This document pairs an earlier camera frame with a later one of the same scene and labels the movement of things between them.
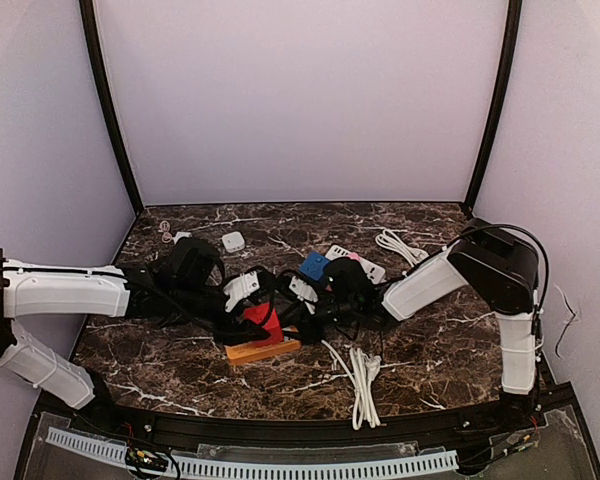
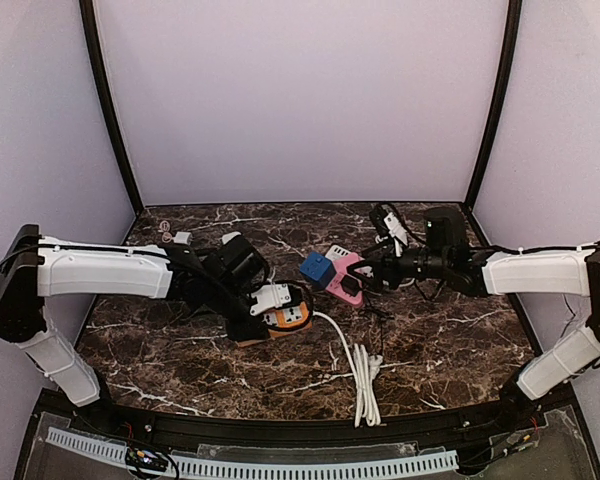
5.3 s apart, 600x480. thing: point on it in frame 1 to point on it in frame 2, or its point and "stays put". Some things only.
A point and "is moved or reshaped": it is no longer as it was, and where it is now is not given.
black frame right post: x=498 y=106 stays put
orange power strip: x=244 y=352 is moved or reshaped
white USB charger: x=181 y=234 stays put
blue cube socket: x=313 y=265 stays put
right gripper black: x=309 y=310 to x=380 y=266
